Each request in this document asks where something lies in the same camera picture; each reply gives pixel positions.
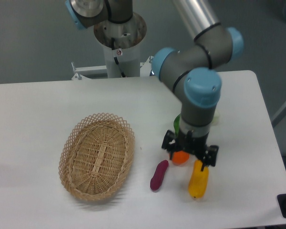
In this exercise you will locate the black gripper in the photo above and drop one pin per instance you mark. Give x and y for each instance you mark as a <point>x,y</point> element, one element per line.
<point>192,145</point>

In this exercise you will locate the purple sweet potato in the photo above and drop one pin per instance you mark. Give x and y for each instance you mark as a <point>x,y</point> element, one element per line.
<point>158,177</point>

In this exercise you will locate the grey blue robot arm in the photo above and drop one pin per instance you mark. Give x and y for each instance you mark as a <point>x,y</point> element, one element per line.
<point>189,75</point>

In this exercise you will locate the orange tangerine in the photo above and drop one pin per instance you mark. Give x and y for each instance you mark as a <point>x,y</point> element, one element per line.
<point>180,157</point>

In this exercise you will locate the green bok choy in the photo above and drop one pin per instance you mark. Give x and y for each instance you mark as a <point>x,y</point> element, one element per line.
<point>176,124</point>

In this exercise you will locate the oval wicker basket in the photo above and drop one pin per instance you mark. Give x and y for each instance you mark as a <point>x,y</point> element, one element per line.
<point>97,157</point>

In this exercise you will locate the white metal frame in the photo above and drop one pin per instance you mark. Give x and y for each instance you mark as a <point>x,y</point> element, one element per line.
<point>100,72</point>

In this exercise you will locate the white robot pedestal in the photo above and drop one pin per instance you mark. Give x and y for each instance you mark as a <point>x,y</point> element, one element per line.
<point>121,45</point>

